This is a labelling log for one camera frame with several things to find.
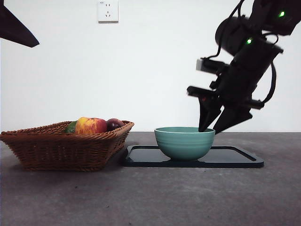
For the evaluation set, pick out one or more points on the white wall power socket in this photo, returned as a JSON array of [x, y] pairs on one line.
[[108, 11]]

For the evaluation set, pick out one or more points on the brown wicker basket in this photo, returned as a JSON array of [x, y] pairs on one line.
[[65, 150]]

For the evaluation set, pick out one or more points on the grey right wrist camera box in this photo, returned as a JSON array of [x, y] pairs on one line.
[[207, 66]]

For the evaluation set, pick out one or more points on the dark purple fruit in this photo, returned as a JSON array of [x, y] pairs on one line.
[[114, 124]]

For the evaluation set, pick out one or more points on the teal ribbed bowl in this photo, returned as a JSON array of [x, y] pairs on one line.
[[184, 146]]

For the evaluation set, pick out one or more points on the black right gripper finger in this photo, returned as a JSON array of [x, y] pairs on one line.
[[232, 120], [208, 113]]

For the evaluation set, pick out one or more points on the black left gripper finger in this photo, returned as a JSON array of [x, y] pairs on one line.
[[14, 30]]

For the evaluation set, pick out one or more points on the green fruit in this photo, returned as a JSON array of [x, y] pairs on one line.
[[70, 127]]

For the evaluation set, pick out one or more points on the dark rectangular tray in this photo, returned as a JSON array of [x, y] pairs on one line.
[[145, 157]]

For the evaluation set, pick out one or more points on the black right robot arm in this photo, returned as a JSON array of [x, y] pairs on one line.
[[256, 55]]

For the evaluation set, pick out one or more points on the red yellow apple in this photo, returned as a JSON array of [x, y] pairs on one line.
[[91, 126]]

